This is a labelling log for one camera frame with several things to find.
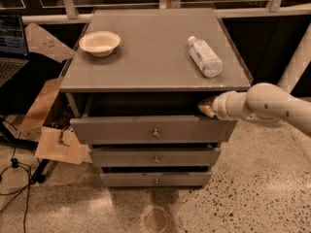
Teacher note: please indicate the grey top drawer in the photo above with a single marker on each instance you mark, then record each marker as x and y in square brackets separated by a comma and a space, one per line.
[129, 130]

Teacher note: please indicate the white metal railing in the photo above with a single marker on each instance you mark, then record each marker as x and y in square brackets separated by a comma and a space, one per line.
[168, 4]

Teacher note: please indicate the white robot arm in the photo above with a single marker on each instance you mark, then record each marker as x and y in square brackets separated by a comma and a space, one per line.
[265, 103]

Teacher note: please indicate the grey middle drawer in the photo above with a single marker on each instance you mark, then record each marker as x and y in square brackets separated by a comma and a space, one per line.
[151, 157]

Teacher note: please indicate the round floor drain cover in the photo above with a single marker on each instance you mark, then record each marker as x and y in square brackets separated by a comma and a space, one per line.
[156, 220]

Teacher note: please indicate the grey bottom drawer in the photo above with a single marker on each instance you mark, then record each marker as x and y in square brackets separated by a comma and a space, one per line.
[155, 179]

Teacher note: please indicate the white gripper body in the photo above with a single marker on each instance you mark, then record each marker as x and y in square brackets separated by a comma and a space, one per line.
[221, 108]

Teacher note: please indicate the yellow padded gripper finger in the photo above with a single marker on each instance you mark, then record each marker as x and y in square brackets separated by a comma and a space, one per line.
[206, 106]

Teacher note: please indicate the white paper bowl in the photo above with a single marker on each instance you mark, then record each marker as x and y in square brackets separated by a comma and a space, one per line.
[100, 43]

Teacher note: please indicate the open black laptop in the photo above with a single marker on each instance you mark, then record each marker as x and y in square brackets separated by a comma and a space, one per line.
[14, 52]

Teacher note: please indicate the grey drawer cabinet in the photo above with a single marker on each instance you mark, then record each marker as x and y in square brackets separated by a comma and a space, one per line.
[151, 73]

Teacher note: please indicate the grey drawer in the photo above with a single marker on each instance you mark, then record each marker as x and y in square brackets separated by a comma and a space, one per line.
[151, 157]
[129, 130]
[155, 179]

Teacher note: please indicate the brown cardboard box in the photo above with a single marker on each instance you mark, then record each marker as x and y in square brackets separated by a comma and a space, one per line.
[57, 141]

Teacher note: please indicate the clear plastic water bottle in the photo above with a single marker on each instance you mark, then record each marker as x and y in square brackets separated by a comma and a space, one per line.
[204, 57]

